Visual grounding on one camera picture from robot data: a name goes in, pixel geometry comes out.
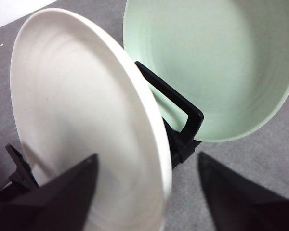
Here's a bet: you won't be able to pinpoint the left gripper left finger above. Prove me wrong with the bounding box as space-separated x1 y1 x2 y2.
0 153 99 231

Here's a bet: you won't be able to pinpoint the cream yellow plate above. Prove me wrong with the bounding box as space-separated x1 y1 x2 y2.
10 8 173 231

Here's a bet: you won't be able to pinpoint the green plate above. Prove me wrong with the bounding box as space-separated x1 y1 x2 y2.
122 0 289 142

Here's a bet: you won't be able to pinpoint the black plastic plate rack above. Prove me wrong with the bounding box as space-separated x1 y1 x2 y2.
0 61 205 203

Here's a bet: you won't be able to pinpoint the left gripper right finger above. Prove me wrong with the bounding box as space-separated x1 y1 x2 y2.
198 151 289 231

